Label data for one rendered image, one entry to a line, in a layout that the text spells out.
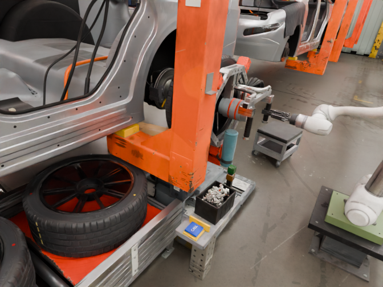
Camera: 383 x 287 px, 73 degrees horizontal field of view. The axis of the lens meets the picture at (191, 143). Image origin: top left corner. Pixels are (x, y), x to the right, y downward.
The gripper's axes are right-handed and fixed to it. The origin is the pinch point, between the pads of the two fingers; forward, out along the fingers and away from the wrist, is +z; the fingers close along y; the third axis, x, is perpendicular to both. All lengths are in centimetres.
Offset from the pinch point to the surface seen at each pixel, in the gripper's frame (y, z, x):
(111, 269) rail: -126, 20, -47
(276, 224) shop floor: -8, -30, -83
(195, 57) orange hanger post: -76, 16, 42
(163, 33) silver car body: -40, 63, 45
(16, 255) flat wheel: -151, 46, -32
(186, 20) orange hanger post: -76, 22, 56
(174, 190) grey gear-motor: -57, 36, -53
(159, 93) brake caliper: -33, 71, 3
